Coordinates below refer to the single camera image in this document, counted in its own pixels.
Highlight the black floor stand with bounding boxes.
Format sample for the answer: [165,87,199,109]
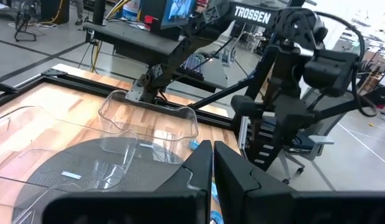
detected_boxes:
[13,0,38,43]

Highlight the black workstation desk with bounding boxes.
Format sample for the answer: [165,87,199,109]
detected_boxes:
[82,21,229,94]

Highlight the black desk pole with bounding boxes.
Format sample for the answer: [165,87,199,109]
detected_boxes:
[92,0,107,26]

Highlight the black box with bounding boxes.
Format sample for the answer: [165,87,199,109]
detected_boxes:
[39,0,70,25]

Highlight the yellow cables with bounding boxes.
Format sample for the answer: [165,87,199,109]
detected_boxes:
[88,0,133,74]

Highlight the black gantry post with brace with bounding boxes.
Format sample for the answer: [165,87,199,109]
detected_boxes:
[188,40,282,152]

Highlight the computer monitor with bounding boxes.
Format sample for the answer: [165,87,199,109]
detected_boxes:
[139,0,198,40]

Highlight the round grey woven mat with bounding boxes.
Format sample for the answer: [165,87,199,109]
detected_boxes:
[11,136,193,224]

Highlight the backlit keyboard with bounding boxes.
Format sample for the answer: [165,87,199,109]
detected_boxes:
[182,52,214,75]

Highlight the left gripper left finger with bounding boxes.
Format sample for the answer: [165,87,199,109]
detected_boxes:
[42,139,214,224]

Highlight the white blue bucket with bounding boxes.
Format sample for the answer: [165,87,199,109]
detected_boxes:
[121,0,143,22]

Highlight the black mesh office chair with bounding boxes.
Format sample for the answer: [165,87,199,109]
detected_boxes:
[278,130,336,185]

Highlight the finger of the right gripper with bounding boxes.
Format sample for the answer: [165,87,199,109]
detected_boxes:
[251,136,277,172]
[267,141,293,171]

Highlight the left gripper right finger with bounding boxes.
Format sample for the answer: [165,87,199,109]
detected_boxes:
[213,140,385,224]

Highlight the small red box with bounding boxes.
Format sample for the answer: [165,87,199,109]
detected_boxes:
[143,14,159,32]

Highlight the clear plastic bin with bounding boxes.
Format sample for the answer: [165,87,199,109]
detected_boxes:
[98,89,200,166]
[0,105,140,224]

